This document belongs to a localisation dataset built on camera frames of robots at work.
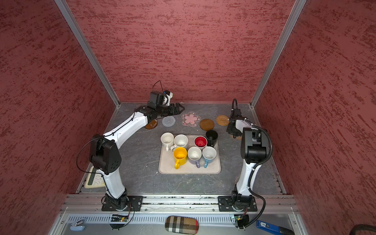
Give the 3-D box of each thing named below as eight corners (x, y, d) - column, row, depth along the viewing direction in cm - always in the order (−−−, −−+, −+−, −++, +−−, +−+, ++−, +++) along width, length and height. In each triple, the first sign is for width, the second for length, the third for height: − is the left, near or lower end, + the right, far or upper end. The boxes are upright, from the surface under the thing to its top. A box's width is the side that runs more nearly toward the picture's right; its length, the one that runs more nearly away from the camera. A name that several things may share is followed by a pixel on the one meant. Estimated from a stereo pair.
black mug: (206, 148, 96) (207, 142, 89) (205, 136, 102) (206, 129, 95) (216, 148, 96) (218, 142, 89) (215, 136, 102) (217, 130, 95)
